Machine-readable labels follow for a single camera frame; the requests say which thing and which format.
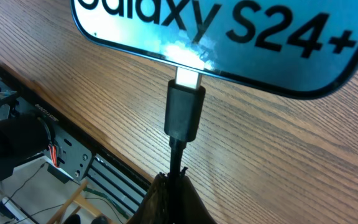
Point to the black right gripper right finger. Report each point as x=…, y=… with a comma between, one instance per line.
x=191, y=209

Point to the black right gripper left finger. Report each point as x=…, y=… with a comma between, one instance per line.
x=154, y=207

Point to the Galaxy S24 smartphone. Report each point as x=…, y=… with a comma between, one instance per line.
x=303, y=49

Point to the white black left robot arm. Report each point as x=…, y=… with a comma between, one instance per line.
x=21, y=138

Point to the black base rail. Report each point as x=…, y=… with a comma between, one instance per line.
x=73, y=150

